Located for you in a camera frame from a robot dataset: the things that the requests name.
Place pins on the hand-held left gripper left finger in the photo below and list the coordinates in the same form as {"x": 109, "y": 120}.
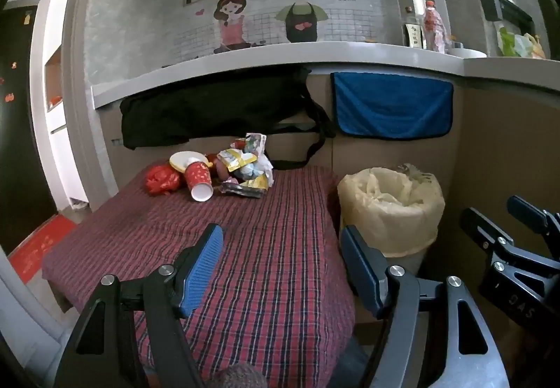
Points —
{"x": 203, "y": 265}

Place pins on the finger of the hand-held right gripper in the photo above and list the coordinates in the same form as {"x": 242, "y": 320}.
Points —
{"x": 481, "y": 230}
{"x": 527, "y": 208}

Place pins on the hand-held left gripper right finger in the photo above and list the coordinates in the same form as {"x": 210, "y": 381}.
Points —
{"x": 361, "y": 270}

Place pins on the trash bin with yellowish liner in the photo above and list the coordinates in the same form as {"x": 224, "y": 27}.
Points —
{"x": 393, "y": 213}

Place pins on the red plastic bag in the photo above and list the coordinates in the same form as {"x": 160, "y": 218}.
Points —
{"x": 162, "y": 180}

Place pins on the person's left hand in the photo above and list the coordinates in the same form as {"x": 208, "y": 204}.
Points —
{"x": 238, "y": 377}

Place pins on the red plaid cloth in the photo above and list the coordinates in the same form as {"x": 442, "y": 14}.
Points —
{"x": 271, "y": 239}

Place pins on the red paper cup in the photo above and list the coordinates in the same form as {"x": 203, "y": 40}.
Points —
{"x": 197, "y": 178}

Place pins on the crumpled yellow foil wrapper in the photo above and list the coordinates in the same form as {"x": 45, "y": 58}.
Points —
{"x": 245, "y": 188}

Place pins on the yellow snack wrapper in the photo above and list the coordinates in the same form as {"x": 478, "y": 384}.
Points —
{"x": 236, "y": 159}

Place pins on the colourful printed wrapper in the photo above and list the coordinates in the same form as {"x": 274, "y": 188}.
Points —
{"x": 254, "y": 144}

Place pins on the blue towel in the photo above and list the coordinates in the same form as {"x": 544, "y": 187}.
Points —
{"x": 389, "y": 108}

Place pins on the black bag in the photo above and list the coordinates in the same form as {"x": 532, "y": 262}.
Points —
{"x": 210, "y": 108}

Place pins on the red floor mat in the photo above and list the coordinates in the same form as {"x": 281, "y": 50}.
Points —
{"x": 39, "y": 246}

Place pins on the green plastic bag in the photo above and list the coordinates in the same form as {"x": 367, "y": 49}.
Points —
{"x": 509, "y": 42}

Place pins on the white bowl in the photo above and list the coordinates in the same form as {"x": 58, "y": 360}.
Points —
{"x": 466, "y": 52}

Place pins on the plastic bottle with orange cap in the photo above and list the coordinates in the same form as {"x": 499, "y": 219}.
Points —
{"x": 434, "y": 27}

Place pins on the small beige box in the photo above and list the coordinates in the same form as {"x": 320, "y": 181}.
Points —
{"x": 413, "y": 36}

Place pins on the grey counter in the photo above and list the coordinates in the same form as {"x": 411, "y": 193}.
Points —
{"x": 306, "y": 53}

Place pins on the black wall rack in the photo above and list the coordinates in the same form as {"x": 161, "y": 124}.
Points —
{"x": 512, "y": 12}

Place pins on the cartoon wall sticker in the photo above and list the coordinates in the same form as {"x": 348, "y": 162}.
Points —
{"x": 227, "y": 20}

